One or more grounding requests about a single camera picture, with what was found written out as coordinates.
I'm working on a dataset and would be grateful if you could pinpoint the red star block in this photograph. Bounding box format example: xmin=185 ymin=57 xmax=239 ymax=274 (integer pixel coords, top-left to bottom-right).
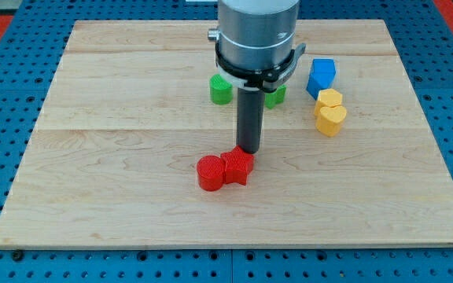
xmin=220 ymin=145 xmax=255 ymax=186

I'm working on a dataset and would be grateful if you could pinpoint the red cylinder block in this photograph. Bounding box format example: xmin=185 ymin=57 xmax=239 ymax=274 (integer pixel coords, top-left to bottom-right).
xmin=196 ymin=155 xmax=225 ymax=192

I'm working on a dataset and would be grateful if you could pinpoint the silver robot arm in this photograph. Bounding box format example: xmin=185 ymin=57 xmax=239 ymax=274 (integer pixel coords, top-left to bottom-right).
xmin=208 ymin=0 xmax=306 ymax=93

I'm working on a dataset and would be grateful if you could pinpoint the wooden board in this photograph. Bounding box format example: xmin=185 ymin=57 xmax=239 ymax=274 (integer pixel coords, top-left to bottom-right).
xmin=0 ymin=20 xmax=453 ymax=250

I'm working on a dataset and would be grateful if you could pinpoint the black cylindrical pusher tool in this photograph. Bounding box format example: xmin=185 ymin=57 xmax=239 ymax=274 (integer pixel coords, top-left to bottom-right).
xmin=236 ymin=89 xmax=265 ymax=154

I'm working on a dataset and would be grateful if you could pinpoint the green cylinder block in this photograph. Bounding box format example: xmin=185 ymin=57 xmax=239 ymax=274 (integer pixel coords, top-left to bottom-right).
xmin=209 ymin=74 xmax=233 ymax=105

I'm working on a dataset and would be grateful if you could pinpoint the green block behind tool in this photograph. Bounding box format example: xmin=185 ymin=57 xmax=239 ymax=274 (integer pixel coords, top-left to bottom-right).
xmin=264 ymin=85 xmax=286 ymax=109

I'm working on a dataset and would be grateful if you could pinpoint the yellow heart block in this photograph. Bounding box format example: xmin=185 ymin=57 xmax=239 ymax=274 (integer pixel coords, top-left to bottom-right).
xmin=315 ymin=105 xmax=348 ymax=137

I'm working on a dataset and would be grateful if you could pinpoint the yellow hexagon block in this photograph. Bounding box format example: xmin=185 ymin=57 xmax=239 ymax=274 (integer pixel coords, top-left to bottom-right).
xmin=314 ymin=88 xmax=343 ymax=116

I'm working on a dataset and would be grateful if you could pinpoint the blue pentagon block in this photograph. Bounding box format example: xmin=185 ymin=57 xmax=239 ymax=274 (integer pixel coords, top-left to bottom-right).
xmin=306 ymin=58 xmax=336 ymax=100

